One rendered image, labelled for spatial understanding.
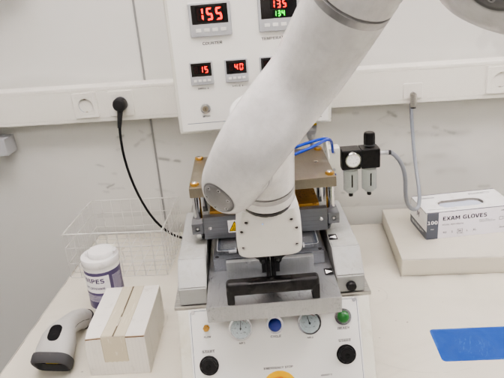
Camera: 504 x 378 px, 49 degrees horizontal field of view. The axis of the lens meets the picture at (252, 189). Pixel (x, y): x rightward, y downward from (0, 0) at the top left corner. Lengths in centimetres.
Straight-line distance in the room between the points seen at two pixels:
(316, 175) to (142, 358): 49
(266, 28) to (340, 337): 61
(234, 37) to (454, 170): 80
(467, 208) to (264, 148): 95
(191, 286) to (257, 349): 16
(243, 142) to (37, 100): 108
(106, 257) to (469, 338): 79
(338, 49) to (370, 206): 112
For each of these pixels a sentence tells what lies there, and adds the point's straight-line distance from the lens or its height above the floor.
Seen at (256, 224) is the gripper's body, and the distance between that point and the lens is 81.
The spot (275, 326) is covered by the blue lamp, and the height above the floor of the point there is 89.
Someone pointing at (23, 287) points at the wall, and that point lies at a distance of 198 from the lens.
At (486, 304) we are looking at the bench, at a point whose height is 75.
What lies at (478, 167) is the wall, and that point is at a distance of 168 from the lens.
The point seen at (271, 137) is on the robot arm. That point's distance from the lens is 61.
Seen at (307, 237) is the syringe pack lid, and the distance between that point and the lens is 102.
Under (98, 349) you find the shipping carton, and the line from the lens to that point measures 114.
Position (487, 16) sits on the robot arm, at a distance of 37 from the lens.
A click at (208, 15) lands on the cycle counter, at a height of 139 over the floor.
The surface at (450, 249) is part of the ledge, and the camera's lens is 144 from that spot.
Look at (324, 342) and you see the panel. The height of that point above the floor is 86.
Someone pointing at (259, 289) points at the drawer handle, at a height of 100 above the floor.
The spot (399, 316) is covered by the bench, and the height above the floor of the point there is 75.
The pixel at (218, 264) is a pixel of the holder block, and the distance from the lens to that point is 99.
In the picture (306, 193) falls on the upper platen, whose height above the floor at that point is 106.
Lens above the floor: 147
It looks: 22 degrees down
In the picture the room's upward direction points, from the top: 5 degrees counter-clockwise
